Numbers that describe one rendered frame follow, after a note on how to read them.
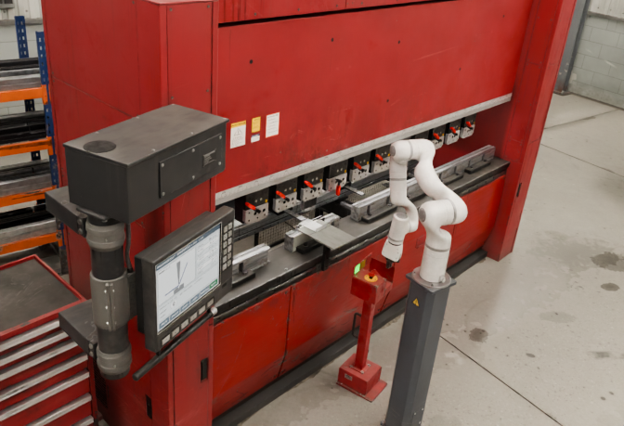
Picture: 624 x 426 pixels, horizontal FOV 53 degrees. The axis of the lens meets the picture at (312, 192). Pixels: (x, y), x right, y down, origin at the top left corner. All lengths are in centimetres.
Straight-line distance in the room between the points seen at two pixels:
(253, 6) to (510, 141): 292
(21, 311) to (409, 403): 196
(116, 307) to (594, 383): 322
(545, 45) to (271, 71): 253
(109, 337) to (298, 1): 160
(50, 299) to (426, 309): 172
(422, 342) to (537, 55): 247
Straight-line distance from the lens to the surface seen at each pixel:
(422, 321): 321
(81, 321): 246
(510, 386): 427
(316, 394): 390
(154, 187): 195
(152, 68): 228
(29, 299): 302
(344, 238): 340
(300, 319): 360
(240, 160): 291
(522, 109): 504
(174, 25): 224
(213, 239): 227
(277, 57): 289
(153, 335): 219
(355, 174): 361
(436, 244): 302
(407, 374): 345
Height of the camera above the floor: 268
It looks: 26 degrees down
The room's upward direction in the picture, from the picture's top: 5 degrees clockwise
